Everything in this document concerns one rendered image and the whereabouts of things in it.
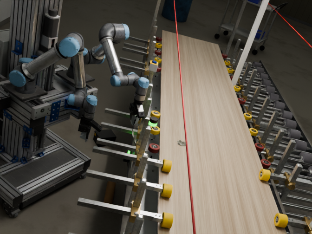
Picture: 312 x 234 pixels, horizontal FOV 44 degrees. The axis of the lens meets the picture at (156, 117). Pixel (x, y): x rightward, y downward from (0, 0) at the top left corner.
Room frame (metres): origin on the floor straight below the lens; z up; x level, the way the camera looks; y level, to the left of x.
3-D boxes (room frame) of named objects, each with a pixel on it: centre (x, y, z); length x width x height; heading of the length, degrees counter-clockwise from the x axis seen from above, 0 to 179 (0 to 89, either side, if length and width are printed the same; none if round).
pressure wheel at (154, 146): (2.35, -0.05, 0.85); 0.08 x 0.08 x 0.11
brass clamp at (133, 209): (1.61, -0.04, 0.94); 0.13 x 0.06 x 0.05; 7
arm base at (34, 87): (2.39, 0.95, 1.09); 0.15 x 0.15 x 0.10
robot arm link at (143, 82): (2.42, 0.15, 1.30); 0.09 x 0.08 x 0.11; 43
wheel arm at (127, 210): (1.59, 0.02, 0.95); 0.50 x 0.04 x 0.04; 97
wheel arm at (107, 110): (2.83, 0.21, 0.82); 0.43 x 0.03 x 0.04; 97
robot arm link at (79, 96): (2.30, 0.55, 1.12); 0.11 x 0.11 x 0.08; 4
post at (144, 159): (1.89, 0.00, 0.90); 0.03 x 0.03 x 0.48; 7
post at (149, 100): (2.63, 0.09, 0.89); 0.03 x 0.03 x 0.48; 7
